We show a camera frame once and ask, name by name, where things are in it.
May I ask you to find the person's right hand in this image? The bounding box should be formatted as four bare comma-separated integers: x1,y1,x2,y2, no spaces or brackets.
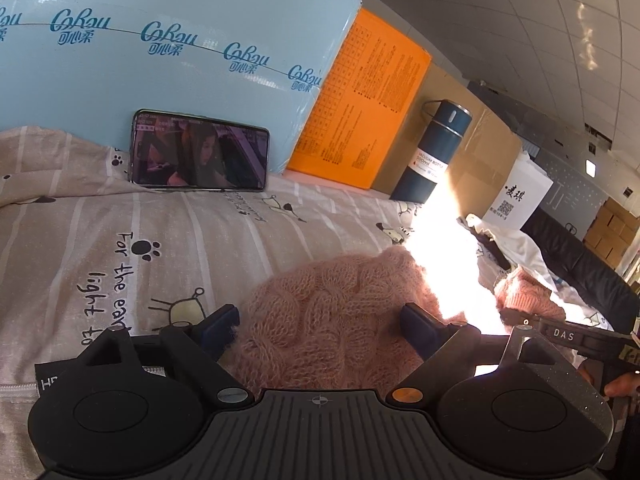
602,372,640,416

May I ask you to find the brown cardboard box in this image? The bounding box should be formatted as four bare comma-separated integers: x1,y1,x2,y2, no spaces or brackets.
372,62,523,221

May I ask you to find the pink knitted sweater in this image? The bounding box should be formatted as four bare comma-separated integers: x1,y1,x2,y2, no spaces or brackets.
225,247,568,396

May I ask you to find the dark blue vacuum bottle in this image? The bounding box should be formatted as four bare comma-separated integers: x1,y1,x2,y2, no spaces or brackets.
390,100,473,203

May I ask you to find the white paper bag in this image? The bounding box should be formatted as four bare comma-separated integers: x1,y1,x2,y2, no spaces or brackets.
482,152,555,231

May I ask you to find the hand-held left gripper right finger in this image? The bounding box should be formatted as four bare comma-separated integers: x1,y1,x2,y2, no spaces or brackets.
386,302,576,406

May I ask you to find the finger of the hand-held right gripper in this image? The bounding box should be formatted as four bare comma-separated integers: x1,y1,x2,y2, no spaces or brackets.
497,306,532,329

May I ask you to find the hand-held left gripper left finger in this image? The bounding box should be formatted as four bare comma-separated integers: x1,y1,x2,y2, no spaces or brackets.
75,304,253,408

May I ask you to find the light blue carton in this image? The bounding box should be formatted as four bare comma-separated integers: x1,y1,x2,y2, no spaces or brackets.
0,0,363,173

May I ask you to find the smartphone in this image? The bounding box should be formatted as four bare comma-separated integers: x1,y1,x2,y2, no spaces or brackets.
129,109,271,192

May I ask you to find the orange box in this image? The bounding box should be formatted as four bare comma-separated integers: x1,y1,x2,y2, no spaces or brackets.
285,8,432,191

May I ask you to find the printed beige blanket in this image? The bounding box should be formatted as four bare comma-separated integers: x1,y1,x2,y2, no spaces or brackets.
0,125,501,480

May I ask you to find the stack of cardboard boxes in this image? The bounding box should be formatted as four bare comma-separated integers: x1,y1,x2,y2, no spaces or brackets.
582,197,640,271

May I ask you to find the black cloth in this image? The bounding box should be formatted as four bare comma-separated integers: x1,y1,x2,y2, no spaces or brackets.
475,232,512,271

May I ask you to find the black sofa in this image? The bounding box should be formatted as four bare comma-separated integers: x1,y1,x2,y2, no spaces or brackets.
520,207,640,321

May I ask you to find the white garment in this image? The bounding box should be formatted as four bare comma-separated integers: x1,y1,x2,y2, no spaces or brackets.
465,215,616,331

